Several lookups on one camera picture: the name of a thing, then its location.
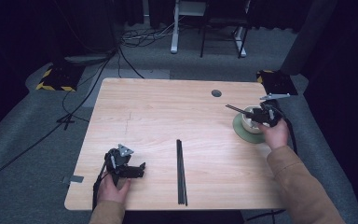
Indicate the green round plate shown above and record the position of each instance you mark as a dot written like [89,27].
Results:
[245,135]

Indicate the grey tape strip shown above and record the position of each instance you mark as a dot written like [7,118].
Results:
[74,179]

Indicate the grey curtain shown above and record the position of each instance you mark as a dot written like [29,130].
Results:
[307,34]

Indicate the person's right hand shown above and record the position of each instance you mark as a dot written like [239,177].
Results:
[275,135]

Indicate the black yellow striped stand base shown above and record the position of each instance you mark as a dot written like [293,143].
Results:
[276,82]
[60,79]

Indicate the black metal chair frame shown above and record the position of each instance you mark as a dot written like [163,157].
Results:
[223,21]

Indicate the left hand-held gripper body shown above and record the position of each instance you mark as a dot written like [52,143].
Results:
[118,160]

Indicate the white desk leg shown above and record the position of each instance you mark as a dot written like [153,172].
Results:
[175,28]
[240,43]

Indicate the person's left hand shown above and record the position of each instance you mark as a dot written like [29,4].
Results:
[112,191]

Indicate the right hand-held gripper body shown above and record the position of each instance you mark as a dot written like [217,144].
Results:
[268,116]

